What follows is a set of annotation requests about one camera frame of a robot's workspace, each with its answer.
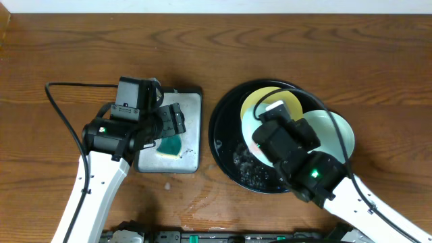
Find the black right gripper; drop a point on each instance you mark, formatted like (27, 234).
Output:
(303, 132)

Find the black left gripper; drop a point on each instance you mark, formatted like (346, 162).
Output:
(174, 119)

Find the green yellow sponge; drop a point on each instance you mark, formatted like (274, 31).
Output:
(170, 147)

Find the light blue front plate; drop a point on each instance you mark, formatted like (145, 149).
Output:
(249, 125)

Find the light blue plate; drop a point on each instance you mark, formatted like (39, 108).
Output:
(249, 125)
(326, 133)

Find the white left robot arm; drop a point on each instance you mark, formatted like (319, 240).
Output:
(108, 149)

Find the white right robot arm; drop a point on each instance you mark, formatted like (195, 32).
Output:
(318, 177)

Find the black rectangular soapy tray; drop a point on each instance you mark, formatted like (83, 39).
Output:
(190, 100)

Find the round black tray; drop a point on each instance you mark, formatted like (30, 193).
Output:
(229, 148)

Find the yellow plate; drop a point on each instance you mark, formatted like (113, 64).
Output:
(292, 102)

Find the light blue right plate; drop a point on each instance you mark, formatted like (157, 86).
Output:
(326, 133)

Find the black rail at table edge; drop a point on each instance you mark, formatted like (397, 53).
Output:
(190, 237)

